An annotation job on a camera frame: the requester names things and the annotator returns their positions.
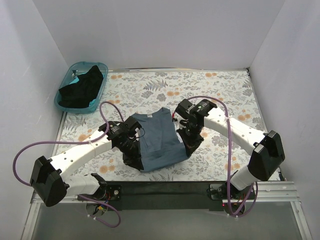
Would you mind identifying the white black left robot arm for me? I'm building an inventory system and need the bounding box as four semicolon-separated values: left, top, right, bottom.
30;116;143;207

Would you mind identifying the black t shirt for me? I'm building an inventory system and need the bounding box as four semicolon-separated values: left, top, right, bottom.
58;65;104;109

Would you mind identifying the floral table mat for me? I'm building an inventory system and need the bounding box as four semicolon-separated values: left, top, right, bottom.
53;70;266;182

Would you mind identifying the blue-grey t shirt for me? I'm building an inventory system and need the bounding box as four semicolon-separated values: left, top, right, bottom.
132;107;188;173

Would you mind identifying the teal cloth in bin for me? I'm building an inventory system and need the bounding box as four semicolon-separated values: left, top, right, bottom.
88;98;99;107

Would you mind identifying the teal plastic bin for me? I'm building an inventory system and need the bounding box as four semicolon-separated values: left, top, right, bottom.
54;61;109;114

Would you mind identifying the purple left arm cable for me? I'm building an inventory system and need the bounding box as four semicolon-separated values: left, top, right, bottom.
12;100;126;228

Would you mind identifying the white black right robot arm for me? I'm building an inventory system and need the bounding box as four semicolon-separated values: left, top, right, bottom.
172;99;285;199

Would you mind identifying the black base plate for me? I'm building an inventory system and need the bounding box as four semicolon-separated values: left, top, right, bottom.
99;180;258;212

